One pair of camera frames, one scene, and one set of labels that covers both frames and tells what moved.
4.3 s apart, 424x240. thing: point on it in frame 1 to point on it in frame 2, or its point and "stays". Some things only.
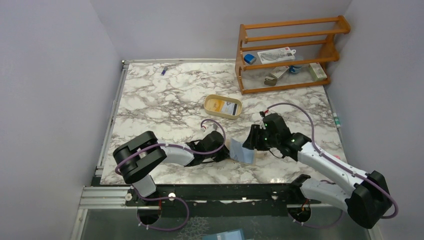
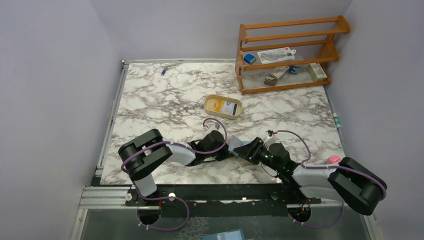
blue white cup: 295,69 stays
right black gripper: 252,141 to 250,151
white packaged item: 277,55 stays
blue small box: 250,59 stays
